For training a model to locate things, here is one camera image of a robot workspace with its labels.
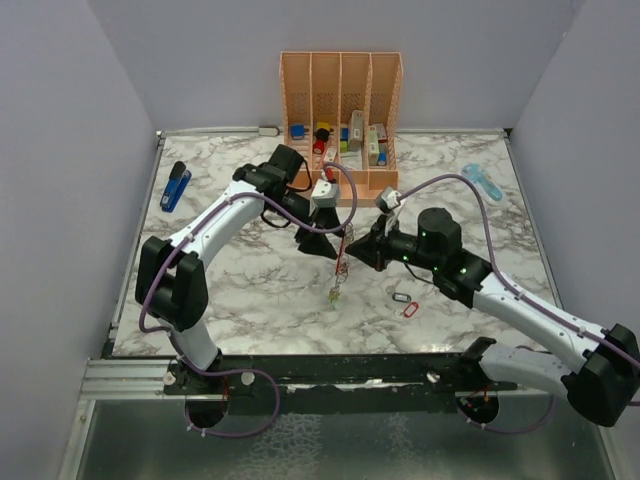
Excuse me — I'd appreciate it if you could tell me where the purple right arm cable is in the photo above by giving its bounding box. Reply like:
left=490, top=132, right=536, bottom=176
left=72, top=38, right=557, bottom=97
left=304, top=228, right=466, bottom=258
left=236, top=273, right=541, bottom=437
left=397, top=173, right=640, bottom=434

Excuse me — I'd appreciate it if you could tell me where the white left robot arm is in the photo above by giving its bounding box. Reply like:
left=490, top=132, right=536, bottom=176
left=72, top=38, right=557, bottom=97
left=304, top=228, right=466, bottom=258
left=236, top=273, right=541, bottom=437
left=135, top=145, right=346, bottom=395

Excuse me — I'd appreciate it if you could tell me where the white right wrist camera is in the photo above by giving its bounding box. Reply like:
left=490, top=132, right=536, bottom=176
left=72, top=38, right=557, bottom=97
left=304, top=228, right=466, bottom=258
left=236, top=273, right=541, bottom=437
left=375, top=186, right=404, bottom=233

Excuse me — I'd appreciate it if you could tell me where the metal key organizer red handle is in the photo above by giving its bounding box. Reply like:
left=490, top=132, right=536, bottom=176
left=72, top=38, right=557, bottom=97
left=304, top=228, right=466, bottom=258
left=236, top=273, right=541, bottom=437
left=328, top=223, right=354, bottom=309

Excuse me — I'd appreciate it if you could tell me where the blue stapler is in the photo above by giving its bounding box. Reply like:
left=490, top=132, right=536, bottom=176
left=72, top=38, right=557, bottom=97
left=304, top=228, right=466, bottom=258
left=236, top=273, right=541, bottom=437
left=159, top=161, right=192, bottom=213

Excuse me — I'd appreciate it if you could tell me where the peach plastic desk organizer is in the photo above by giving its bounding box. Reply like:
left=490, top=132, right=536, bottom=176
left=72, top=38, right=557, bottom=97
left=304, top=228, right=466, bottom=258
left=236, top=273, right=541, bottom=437
left=279, top=51, right=403, bottom=207

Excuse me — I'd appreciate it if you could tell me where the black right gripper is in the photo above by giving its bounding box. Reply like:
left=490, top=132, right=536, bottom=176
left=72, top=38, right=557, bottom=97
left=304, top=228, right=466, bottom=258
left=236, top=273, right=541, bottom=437
left=345, top=215, right=441, bottom=273

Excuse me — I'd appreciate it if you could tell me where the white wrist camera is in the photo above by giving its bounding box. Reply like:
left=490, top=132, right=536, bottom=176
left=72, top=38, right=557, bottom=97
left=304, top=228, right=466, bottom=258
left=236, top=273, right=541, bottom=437
left=310, top=179, right=340, bottom=209
left=375, top=186, right=404, bottom=233

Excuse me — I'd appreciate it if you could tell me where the green white box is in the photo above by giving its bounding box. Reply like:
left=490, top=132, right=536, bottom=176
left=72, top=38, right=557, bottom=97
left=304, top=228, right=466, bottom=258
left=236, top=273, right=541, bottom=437
left=367, top=123, right=388, bottom=167

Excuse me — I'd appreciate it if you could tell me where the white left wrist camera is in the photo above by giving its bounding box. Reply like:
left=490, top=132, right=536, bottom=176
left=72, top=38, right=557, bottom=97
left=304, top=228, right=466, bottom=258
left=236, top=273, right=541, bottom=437
left=310, top=179, right=340, bottom=209

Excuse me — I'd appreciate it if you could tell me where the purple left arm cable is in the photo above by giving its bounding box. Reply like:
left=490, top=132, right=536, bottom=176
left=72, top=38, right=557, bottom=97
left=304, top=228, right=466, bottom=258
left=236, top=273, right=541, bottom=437
left=138, top=163, right=359, bottom=440

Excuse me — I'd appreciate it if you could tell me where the red tag with key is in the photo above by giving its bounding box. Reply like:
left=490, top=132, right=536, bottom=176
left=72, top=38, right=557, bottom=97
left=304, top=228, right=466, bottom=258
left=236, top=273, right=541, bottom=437
left=394, top=301, right=420, bottom=319

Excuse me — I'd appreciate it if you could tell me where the blue packaged correction tape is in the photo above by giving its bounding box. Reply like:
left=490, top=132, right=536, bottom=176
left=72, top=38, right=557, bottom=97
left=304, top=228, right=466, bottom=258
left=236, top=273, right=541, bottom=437
left=461, top=163, right=506, bottom=205

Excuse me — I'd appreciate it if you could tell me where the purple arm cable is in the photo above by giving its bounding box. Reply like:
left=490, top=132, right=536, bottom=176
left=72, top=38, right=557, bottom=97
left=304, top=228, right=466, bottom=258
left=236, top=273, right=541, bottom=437
left=397, top=173, right=640, bottom=434
left=138, top=163, right=359, bottom=440

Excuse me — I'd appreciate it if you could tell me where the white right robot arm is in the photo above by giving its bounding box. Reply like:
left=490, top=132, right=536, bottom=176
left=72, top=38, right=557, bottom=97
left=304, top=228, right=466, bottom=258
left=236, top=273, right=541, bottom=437
left=346, top=208, right=639, bottom=427

